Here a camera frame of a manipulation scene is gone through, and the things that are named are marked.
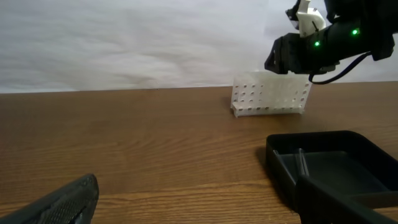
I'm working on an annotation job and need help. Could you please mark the black tray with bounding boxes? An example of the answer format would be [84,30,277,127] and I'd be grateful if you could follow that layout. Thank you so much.
[265,130,398,213]

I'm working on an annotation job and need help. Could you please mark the white test tube rack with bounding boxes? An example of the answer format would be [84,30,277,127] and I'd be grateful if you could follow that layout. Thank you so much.
[230,70,313,118]

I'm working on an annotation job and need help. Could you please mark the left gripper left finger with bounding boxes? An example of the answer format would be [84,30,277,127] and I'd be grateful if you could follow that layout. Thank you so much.
[0,173,100,224]

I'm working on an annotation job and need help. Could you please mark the clear test tube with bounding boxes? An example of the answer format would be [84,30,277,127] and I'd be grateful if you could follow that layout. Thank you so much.
[272,149,297,185]
[294,148,310,177]

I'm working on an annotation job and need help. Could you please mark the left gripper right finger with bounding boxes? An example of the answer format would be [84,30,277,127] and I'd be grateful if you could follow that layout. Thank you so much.
[294,174,398,224]

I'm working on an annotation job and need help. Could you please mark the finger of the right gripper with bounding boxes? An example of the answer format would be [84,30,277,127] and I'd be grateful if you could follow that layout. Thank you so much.
[264,46,289,75]

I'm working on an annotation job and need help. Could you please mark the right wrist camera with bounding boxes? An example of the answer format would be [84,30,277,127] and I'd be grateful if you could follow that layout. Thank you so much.
[285,0,327,39]

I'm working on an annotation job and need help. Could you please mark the blue cable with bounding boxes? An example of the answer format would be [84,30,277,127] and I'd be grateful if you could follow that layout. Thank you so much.
[308,52,373,86]

